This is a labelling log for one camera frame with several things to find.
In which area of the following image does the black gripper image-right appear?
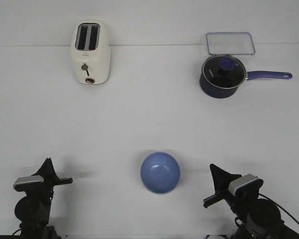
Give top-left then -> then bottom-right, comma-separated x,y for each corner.
203,164 -> 263,214

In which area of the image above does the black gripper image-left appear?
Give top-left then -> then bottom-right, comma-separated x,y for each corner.
33,158 -> 73,202

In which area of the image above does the blue bowl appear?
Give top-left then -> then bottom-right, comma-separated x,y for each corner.
140,151 -> 181,194

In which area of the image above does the dark blue saucepan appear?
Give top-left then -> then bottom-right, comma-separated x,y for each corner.
199,55 -> 293,99

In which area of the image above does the glass pot lid blue knob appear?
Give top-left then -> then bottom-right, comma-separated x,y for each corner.
202,55 -> 247,89

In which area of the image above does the white two-slot toaster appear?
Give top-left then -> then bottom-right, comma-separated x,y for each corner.
70,20 -> 111,85

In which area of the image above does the clear plastic container blue rim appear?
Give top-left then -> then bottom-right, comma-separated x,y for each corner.
206,32 -> 256,56

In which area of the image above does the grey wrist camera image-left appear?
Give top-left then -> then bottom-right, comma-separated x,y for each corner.
13,175 -> 44,192

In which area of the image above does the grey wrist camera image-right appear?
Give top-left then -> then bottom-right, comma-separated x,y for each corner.
228,174 -> 259,196

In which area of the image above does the black cable image-right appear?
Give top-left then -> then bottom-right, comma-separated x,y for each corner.
259,193 -> 299,226

